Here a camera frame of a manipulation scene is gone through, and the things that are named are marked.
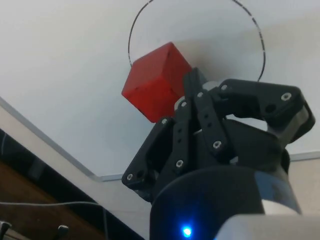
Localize grey cable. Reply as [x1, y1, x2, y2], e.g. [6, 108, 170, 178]
[0, 200, 111, 240]

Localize whiteboard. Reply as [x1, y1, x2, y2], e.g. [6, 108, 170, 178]
[0, 0, 320, 182]

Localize red cube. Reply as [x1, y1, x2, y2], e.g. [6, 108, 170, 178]
[121, 41, 193, 124]

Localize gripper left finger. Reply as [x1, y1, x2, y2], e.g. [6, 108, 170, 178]
[121, 69, 201, 199]

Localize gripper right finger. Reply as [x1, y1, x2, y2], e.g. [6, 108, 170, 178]
[193, 67, 316, 155]

